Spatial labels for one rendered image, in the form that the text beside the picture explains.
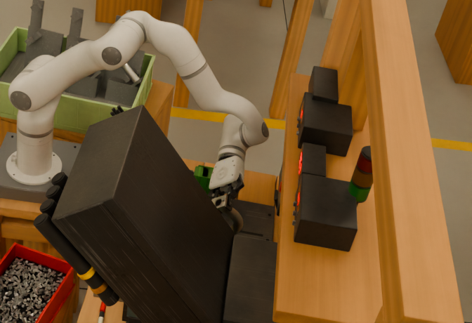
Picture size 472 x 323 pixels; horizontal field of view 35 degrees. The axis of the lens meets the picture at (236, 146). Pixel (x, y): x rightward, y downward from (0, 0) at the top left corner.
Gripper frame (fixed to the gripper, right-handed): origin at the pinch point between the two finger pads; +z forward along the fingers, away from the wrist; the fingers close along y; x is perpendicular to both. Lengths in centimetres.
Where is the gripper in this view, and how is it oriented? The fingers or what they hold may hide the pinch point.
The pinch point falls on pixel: (223, 204)
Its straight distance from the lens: 221.0
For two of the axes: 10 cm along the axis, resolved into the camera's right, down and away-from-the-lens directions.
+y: 7.8, -2.9, -5.6
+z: -1.3, 8.0, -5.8
